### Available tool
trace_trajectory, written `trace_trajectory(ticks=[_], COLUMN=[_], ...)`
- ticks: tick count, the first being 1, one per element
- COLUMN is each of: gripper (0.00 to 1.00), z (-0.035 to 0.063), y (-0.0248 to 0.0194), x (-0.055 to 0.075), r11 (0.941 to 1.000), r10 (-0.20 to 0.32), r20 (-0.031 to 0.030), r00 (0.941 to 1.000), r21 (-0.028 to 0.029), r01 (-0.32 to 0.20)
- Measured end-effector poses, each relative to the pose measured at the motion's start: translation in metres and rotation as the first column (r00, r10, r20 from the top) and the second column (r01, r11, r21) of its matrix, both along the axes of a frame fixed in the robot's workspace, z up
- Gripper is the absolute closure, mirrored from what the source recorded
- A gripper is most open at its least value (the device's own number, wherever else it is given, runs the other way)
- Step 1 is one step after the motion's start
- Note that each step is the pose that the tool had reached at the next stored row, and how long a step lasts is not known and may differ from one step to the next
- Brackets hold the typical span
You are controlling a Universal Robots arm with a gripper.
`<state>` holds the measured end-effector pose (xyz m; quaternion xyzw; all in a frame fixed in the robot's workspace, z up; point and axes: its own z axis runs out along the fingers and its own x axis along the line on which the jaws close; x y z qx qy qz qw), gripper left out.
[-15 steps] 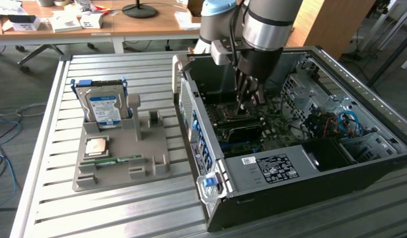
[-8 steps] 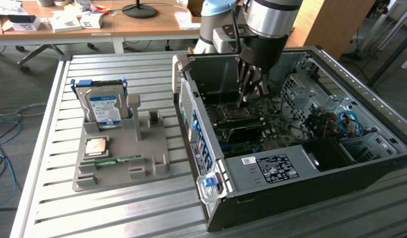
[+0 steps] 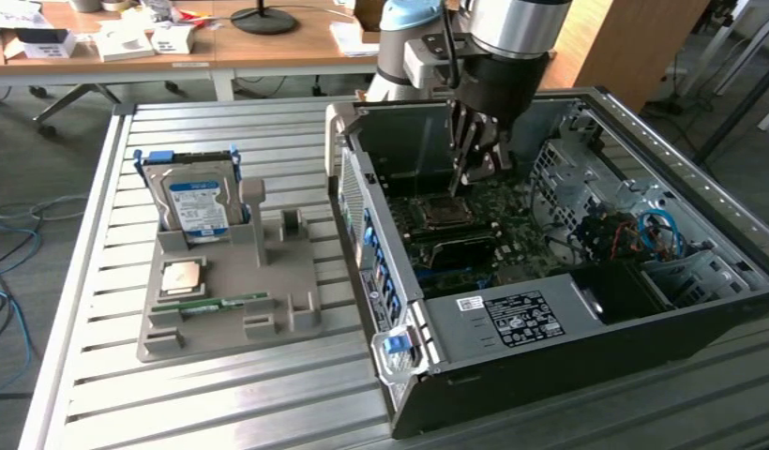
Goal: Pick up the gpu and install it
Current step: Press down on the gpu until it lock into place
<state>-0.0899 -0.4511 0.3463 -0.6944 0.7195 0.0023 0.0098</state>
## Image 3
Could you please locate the silver CPU chip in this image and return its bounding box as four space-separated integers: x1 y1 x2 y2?
161 261 205 294

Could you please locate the flat white box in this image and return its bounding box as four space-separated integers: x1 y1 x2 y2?
93 19 157 63

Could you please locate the green motherboard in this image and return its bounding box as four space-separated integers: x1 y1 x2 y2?
383 166 590 299

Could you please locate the grey power supply unit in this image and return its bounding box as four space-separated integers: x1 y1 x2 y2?
421 274 612 363

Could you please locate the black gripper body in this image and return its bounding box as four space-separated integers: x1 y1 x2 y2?
454 52 548 127

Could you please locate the black camera cable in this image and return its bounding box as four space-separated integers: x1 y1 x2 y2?
442 0 466 90

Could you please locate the grey floor cable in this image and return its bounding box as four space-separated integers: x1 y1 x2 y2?
0 194 90 222

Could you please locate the black wire bundle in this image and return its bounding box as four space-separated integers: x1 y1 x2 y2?
569 210 642 263

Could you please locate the brown wooden cabinet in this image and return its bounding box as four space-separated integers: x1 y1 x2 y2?
540 0 716 113

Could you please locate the black open PC case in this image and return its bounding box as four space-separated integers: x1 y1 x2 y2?
325 86 769 440

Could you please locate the blue floor cable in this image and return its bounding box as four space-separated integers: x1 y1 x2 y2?
0 288 35 402
0 208 43 280

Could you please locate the white box with black lid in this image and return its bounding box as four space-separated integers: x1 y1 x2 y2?
13 26 79 60

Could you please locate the silver disk bay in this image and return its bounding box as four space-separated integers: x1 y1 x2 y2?
640 247 758 310

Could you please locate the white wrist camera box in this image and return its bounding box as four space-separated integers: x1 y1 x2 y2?
402 33 472 90

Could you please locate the grey printed parts rack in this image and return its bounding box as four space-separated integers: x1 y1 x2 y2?
137 177 327 365

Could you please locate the wooden desk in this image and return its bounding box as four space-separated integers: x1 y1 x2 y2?
213 0 386 102
0 0 235 140

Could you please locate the grey chipset heat sink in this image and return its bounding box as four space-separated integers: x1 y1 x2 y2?
498 266 537 286

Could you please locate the small white box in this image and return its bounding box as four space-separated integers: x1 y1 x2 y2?
150 22 197 55

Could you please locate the metal CPU socket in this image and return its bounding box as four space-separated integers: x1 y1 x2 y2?
407 193 478 232

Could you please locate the green RAM stick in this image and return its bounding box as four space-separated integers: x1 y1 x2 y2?
151 291 271 314

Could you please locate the blue release latch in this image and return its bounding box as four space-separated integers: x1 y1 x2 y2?
383 329 418 356

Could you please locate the brown cardboard box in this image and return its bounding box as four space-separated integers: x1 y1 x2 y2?
351 0 386 33

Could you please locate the loose paper pile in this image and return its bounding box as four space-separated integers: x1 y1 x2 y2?
0 0 55 43

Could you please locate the hard disk with blue carrier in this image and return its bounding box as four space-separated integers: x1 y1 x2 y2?
133 144 249 245

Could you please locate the black lamp base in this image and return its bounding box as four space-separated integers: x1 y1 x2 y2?
230 0 298 37

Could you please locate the blue wire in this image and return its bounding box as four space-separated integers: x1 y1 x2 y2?
637 209 688 262

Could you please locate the white paper stack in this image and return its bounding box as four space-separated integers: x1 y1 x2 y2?
327 21 381 58

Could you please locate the red wire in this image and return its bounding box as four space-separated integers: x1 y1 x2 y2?
614 219 642 257

